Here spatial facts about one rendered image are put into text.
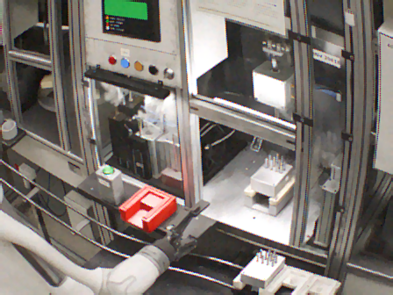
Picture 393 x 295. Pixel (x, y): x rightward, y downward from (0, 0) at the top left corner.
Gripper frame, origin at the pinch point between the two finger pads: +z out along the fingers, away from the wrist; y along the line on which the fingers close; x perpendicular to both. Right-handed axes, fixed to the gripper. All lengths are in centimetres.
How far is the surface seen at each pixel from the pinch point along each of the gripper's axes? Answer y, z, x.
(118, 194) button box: -17.5, 10.6, 42.9
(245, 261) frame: -56, 38, 9
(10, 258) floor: -112, 0, 148
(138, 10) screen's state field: 53, 18, 33
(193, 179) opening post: -7.8, 21.5, 18.6
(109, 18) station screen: 48, 18, 46
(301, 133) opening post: 23.4, 21.6, -20.4
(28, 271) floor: -112, 1, 130
